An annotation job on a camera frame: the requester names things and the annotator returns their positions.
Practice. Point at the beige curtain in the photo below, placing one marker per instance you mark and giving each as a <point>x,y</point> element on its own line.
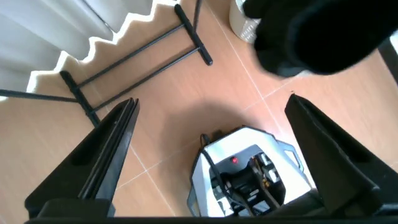
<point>31,31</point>

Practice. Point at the white laundry basket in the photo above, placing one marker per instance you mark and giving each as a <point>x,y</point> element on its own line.
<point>239,25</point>

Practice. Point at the black clothes rack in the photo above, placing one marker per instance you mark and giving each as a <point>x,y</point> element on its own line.
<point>192,31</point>

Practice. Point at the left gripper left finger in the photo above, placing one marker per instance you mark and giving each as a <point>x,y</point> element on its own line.
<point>93,174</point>

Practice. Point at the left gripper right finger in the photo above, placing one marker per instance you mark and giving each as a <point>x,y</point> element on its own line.
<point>342,180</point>

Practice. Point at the black knitted garment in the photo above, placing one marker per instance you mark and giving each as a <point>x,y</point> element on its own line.
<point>326,37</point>

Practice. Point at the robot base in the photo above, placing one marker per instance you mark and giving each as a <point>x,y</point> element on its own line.
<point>224,149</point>

